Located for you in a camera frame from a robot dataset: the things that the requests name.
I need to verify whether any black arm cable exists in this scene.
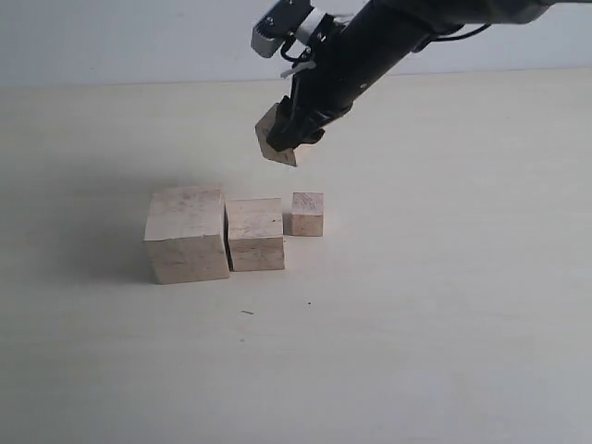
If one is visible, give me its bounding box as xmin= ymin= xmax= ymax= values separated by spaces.
xmin=418 ymin=22 xmax=494 ymax=55

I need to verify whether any second largest wooden cube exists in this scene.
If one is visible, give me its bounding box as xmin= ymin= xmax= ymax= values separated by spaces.
xmin=227 ymin=198 xmax=285 ymax=272

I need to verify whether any smallest wooden cube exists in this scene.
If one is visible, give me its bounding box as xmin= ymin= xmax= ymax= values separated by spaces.
xmin=291 ymin=192 xmax=324 ymax=237

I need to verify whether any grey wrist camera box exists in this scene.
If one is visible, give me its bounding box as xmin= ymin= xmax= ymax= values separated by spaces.
xmin=251 ymin=0 xmax=326 ymax=58

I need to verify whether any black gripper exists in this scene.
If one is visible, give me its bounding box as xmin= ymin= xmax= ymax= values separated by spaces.
xmin=277 ymin=8 xmax=426 ymax=149

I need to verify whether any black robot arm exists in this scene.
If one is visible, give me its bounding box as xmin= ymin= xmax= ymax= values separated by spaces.
xmin=252 ymin=1 xmax=552 ymax=153

